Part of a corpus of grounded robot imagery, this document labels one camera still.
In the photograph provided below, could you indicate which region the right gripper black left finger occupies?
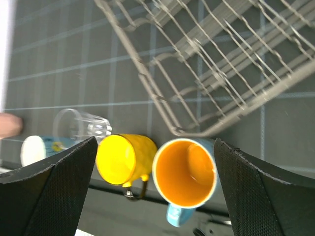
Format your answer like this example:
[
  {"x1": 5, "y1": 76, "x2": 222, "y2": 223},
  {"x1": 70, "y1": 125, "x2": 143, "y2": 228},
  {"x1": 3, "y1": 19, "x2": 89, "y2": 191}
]
[{"x1": 0, "y1": 137, "x2": 98, "y2": 236}]

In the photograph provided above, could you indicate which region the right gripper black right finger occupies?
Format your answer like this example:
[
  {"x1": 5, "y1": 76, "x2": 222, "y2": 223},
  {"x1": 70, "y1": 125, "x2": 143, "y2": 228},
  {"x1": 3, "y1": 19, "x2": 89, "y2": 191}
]
[{"x1": 214, "y1": 139, "x2": 315, "y2": 236}]

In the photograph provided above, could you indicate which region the blue floral mug white inside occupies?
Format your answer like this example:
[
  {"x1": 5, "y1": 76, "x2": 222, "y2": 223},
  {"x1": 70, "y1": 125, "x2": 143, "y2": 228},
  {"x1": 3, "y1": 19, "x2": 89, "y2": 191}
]
[{"x1": 20, "y1": 135, "x2": 75, "y2": 167}]

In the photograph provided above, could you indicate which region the pink faceted mug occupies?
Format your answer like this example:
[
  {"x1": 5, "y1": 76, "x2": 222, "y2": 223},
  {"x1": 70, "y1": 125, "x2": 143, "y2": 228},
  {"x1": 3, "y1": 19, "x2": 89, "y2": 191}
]
[{"x1": 0, "y1": 113, "x2": 24, "y2": 139}]

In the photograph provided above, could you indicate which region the blue mug orange inside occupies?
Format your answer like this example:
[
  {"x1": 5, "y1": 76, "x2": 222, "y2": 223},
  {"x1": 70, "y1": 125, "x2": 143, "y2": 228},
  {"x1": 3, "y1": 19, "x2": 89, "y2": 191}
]
[{"x1": 152, "y1": 138, "x2": 219, "y2": 227}]

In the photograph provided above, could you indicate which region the yellow mug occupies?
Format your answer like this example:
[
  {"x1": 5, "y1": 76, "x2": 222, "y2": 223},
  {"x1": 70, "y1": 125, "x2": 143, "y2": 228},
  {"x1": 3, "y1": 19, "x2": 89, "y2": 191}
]
[{"x1": 95, "y1": 134, "x2": 158, "y2": 201}]

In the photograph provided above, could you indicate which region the clear drinking glass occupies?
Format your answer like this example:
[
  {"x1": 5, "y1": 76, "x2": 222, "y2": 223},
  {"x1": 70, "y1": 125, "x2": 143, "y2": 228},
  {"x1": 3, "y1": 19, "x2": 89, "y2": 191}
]
[{"x1": 53, "y1": 108, "x2": 112, "y2": 144}]

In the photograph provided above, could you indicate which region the black grid cutting mat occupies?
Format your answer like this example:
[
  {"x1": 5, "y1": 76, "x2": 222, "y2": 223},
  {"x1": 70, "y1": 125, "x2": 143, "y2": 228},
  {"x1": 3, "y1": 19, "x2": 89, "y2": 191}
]
[{"x1": 0, "y1": 0, "x2": 315, "y2": 236}]

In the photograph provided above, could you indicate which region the grey wire dish rack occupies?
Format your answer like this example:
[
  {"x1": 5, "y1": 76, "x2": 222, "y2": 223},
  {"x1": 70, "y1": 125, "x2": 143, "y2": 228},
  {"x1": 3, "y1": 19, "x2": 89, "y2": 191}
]
[{"x1": 96, "y1": 0, "x2": 315, "y2": 137}]

